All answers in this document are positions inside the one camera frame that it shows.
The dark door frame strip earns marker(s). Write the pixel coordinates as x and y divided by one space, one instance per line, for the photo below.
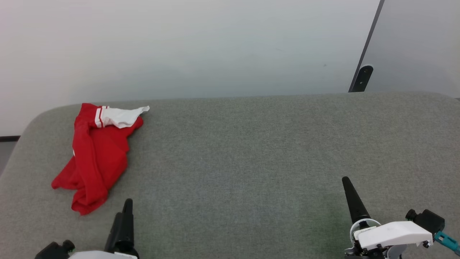
370 32

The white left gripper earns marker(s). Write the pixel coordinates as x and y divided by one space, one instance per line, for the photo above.
97 255

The black door hinge bracket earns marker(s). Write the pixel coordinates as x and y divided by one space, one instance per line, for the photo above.
363 78

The black baseboard strip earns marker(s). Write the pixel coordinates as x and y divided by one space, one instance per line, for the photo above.
9 138

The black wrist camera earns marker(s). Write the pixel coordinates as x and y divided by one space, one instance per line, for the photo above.
54 251
427 220

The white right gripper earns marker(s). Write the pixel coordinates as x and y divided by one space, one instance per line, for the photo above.
391 233

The red and white basketball jersey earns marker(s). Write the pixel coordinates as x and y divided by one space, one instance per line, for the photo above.
97 158

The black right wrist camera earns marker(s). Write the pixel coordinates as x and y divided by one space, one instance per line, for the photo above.
427 220

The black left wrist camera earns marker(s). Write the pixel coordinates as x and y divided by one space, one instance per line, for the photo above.
54 251

